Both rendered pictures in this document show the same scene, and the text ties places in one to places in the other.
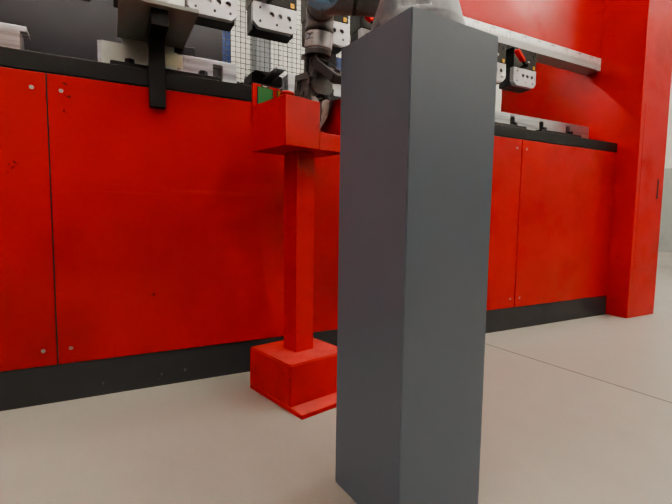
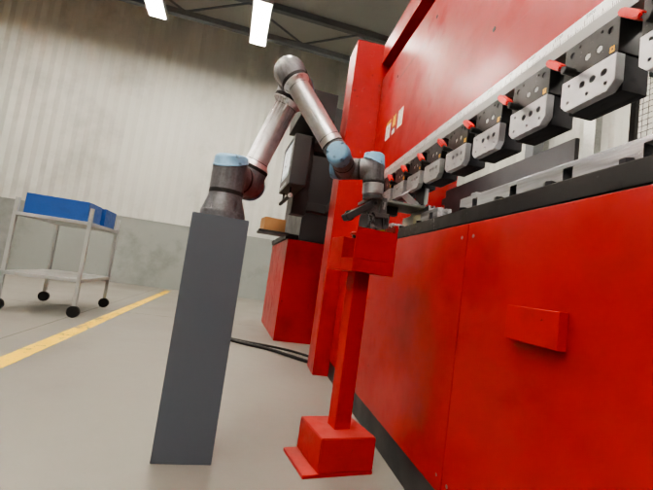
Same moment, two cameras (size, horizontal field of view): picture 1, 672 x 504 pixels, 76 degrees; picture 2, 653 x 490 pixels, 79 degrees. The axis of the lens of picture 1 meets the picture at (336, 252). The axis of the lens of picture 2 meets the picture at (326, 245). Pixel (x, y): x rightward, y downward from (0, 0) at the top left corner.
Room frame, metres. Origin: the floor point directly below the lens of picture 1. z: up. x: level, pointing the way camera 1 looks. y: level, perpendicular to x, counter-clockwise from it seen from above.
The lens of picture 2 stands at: (1.50, -1.30, 0.62)
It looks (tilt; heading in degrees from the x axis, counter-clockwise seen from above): 5 degrees up; 108
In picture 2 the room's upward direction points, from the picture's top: 8 degrees clockwise
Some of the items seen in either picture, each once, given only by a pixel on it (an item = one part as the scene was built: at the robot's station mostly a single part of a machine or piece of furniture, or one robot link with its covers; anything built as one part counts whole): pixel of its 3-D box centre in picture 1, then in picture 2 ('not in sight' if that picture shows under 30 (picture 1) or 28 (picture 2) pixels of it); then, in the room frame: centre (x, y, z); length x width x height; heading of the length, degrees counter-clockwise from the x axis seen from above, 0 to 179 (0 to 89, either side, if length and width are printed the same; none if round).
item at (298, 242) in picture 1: (298, 252); (348, 348); (1.17, 0.10, 0.39); 0.06 x 0.06 x 0.54; 41
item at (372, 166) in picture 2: (320, 11); (372, 168); (1.19, 0.05, 1.03); 0.09 x 0.08 x 0.11; 5
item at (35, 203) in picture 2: not in sight; (65, 210); (-1.95, 1.40, 0.92); 0.50 x 0.36 x 0.18; 32
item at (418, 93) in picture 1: (410, 277); (203, 332); (0.72, -0.13, 0.39); 0.18 x 0.18 x 0.78; 32
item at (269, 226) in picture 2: not in sight; (273, 227); (-0.19, 2.13, 1.05); 0.30 x 0.28 x 0.14; 122
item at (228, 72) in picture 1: (170, 71); (423, 225); (1.35, 0.51, 0.92); 0.39 x 0.06 x 0.10; 118
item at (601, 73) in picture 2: not in sight; (603, 71); (1.77, -0.30, 1.18); 0.15 x 0.09 x 0.17; 118
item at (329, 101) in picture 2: not in sight; (306, 157); (0.33, 1.46, 1.52); 0.51 x 0.25 x 0.85; 123
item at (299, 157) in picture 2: not in sight; (294, 166); (0.29, 1.37, 1.42); 0.45 x 0.12 x 0.36; 123
